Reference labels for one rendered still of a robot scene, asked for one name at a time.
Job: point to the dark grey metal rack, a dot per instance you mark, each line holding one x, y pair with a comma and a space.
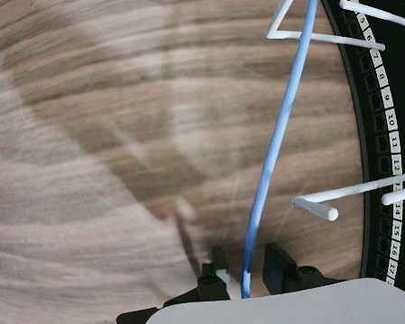
377, 79

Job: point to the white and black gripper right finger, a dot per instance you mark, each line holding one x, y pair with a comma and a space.
281, 275

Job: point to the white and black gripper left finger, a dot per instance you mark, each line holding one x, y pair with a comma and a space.
211, 287

